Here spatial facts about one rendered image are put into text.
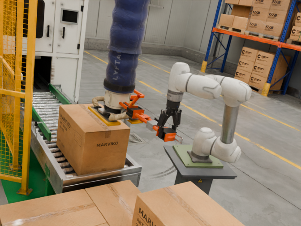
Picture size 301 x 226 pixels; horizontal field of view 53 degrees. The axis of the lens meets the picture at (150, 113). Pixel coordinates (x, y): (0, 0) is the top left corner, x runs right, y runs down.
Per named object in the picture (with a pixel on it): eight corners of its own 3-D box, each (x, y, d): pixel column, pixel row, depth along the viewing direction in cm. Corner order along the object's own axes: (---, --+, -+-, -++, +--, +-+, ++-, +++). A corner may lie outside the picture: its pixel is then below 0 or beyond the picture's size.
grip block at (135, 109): (125, 114, 202) (126, 106, 200) (137, 113, 208) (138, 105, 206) (131, 119, 196) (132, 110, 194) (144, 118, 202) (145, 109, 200)
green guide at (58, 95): (48, 89, 433) (49, 83, 430) (55, 89, 439) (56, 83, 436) (93, 136, 312) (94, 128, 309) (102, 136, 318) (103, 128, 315)
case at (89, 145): (56, 144, 284) (59, 104, 271) (95, 140, 307) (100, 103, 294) (79, 178, 239) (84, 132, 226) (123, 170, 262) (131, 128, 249)
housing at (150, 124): (144, 127, 187) (146, 120, 185) (153, 126, 191) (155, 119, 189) (151, 132, 182) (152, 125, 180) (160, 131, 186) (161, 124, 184)
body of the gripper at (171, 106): (175, 97, 174) (172, 112, 177) (164, 97, 170) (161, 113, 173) (183, 102, 169) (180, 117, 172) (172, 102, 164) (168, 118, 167)
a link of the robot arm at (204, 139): (196, 144, 269) (201, 122, 260) (215, 153, 261) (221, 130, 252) (188, 151, 256) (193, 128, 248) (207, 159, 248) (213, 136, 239)
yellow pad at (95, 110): (87, 108, 228) (88, 102, 226) (99, 107, 234) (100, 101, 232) (107, 126, 203) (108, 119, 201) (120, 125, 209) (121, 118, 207)
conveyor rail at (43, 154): (5, 99, 406) (5, 86, 399) (9, 99, 408) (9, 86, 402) (59, 201, 231) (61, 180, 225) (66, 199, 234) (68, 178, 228)
